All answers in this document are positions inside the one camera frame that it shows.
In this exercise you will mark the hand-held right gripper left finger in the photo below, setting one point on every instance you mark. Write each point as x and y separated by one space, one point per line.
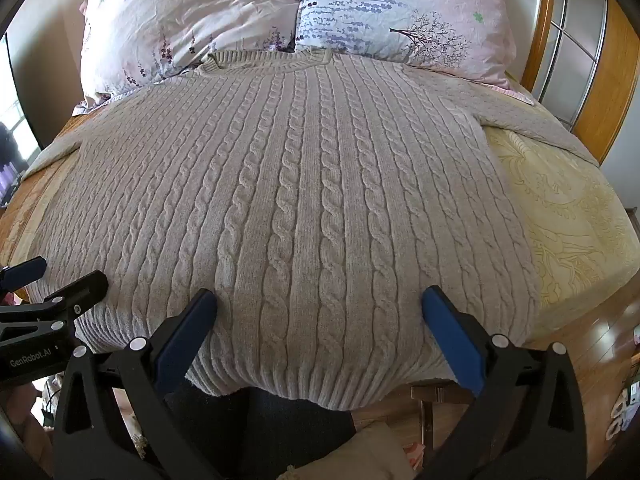
186 339

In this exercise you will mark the pale slipper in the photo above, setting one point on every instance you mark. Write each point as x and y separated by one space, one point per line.
620 417

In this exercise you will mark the brown bed mat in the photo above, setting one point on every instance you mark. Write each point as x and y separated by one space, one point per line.
30 220

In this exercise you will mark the tree print pillow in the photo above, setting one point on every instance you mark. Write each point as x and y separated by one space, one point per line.
400 10

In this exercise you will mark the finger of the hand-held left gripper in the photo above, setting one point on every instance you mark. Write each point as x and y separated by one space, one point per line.
22 270
80 290

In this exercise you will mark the wooden headboard with glass panels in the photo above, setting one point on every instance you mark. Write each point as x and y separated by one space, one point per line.
575 45

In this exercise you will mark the pink floral pillow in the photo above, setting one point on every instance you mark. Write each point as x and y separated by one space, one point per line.
180 20

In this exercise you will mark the yellow patterned bedspread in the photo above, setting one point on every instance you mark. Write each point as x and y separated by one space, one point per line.
565 220

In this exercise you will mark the person's dark pants leg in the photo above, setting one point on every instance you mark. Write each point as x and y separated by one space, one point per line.
270 435

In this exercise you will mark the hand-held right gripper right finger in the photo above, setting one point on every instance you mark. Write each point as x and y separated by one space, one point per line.
452 341

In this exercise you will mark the beige cushion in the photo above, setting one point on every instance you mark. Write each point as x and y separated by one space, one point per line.
360 455

